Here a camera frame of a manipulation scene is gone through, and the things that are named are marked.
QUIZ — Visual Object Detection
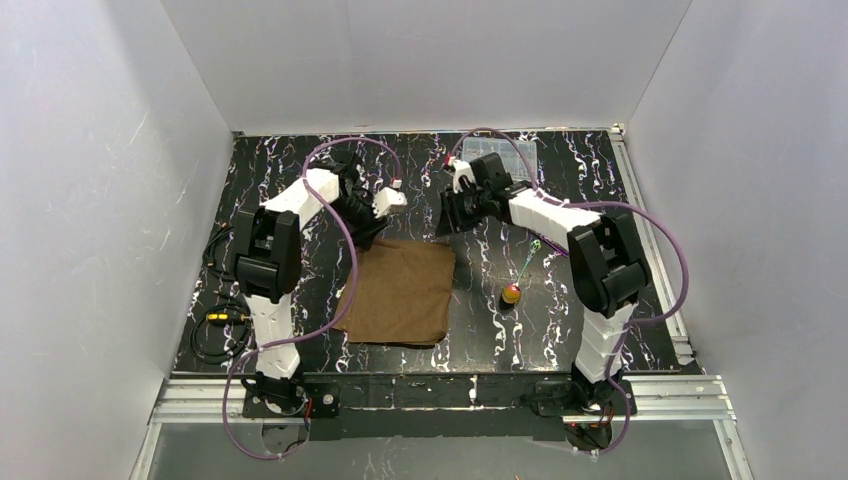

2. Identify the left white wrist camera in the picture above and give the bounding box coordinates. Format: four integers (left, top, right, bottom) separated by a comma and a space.
372, 187, 407, 219

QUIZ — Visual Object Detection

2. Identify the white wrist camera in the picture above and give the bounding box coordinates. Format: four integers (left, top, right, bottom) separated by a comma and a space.
445, 156, 476, 194
372, 187, 407, 219

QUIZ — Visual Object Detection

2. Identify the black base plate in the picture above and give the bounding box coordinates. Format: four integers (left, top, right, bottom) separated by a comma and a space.
239, 372, 639, 444

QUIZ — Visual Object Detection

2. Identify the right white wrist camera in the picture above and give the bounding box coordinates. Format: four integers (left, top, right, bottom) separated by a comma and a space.
445, 156, 476, 194

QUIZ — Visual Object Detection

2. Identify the brown burlap napkin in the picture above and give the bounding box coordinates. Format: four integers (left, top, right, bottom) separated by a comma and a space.
334, 238, 456, 347

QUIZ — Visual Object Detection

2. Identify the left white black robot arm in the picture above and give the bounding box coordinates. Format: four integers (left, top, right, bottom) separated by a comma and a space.
231, 156, 407, 414

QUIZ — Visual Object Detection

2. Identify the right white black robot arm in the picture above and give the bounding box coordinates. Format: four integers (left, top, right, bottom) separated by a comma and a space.
436, 153, 651, 411

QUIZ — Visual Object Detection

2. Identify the black coiled cable yellow plug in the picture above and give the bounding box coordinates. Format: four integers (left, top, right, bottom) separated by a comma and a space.
189, 223, 254, 365

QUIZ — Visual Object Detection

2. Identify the clear plastic organizer box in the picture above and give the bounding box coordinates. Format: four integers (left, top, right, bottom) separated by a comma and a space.
460, 136, 538, 181

